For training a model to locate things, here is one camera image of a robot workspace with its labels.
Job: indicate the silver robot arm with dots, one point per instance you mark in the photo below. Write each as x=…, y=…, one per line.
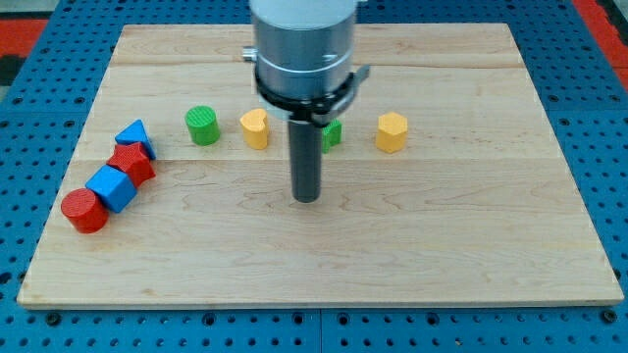
x=303, y=57

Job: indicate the blue triangle block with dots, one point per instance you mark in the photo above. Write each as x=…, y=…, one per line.
x=136, y=132

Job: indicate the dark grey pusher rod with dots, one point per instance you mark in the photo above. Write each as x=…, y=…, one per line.
x=305, y=157

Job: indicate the green star block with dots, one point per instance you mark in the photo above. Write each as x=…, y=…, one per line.
x=331, y=135

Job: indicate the yellow heart block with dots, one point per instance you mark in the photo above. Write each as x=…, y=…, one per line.
x=255, y=128

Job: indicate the yellow hexagon block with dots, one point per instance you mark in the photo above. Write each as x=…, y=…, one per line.
x=392, y=130

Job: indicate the green cylinder block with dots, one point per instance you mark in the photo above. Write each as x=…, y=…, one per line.
x=202, y=125

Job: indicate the wooden board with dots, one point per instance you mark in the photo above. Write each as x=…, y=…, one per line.
x=478, y=209

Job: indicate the red star block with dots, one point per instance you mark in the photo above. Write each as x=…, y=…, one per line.
x=132, y=159

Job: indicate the blue cube block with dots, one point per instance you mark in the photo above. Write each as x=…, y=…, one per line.
x=113, y=187

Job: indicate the red cylinder block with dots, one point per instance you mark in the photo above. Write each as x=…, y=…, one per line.
x=84, y=210

